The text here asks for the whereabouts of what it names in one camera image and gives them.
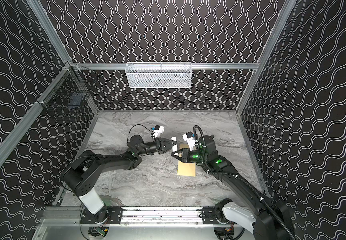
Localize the aluminium corner post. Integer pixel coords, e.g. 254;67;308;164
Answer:
27;0;72;63
236;0;297;116

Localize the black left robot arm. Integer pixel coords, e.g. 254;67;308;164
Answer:
61;135;177;215

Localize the tan kraft envelope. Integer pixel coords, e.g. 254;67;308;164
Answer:
177;144;196;177

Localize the small glue stick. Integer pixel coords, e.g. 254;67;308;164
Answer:
171;137;178;152

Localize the aluminium back crossbar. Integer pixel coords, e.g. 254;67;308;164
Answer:
71;63;259;71

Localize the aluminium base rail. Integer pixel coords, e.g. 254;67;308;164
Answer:
40;205;285;227

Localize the aluminium corner post left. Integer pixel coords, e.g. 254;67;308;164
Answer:
27;0;72;63

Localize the aluminium corner post right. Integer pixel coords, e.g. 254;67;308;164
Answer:
236;0;297;116

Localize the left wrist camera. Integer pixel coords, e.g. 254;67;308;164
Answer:
152;125;164;138

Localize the black wire basket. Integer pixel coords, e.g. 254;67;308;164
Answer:
40;65;98;122

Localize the black corrugated cable hose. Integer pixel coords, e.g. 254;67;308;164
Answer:
192;125;295;240

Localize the aluminium left side rail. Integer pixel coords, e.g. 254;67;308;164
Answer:
0;63;71;168

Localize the white wire basket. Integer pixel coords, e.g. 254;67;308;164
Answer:
125;62;193;89

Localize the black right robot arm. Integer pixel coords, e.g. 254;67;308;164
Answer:
171;136;295;240

